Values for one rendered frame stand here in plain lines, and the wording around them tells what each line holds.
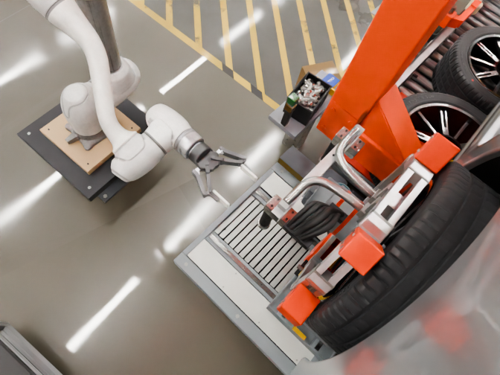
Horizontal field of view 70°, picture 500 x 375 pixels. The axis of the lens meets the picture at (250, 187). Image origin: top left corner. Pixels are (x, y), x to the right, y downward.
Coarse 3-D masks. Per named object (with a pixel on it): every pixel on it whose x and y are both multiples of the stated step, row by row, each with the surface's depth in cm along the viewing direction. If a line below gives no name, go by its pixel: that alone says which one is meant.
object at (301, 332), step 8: (288, 288) 174; (280, 296) 172; (272, 304) 170; (272, 312) 170; (280, 312) 167; (280, 320) 170; (288, 328) 169; (296, 328) 164; (304, 328) 167; (296, 336) 168; (304, 336) 163; (312, 336) 166; (304, 344) 167; (312, 344) 163; (320, 344) 162; (312, 352) 166; (320, 352) 162; (328, 352) 164; (320, 360) 166
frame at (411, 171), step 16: (416, 160) 96; (400, 176) 93; (416, 176) 93; (416, 192) 90; (384, 208) 88; (400, 208) 88; (368, 224) 86; (384, 224) 86; (320, 256) 133; (336, 256) 91; (304, 272) 120; (320, 272) 93; (336, 272) 92; (320, 288) 94
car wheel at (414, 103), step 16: (416, 96) 185; (432, 96) 186; (448, 96) 187; (416, 112) 184; (432, 112) 190; (448, 112) 188; (464, 112) 185; (480, 112) 186; (416, 128) 204; (432, 128) 180; (448, 128) 197; (464, 128) 183; (464, 144) 179
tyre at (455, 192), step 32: (448, 192) 85; (480, 192) 89; (416, 224) 82; (448, 224) 82; (480, 224) 82; (384, 256) 83; (416, 256) 80; (448, 256) 80; (352, 288) 86; (384, 288) 81; (416, 288) 80; (320, 320) 95; (352, 320) 88; (384, 320) 83
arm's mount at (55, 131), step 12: (60, 120) 174; (120, 120) 178; (48, 132) 171; (60, 132) 172; (60, 144) 169; (72, 144) 170; (96, 144) 171; (108, 144) 172; (72, 156) 167; (84, 156) 168; (96, 156) 169; (108, 156) 171; (84, 168) 166; (96, 168) 169
